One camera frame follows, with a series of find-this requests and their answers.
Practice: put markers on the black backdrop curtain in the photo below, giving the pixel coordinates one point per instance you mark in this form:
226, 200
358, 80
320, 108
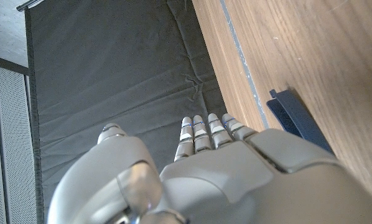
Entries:
117, 68

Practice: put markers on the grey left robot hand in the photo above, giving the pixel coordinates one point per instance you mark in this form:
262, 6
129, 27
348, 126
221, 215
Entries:
235, 186

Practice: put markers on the dark blue plastic piece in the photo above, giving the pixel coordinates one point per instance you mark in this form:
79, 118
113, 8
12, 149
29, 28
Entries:
298, 121

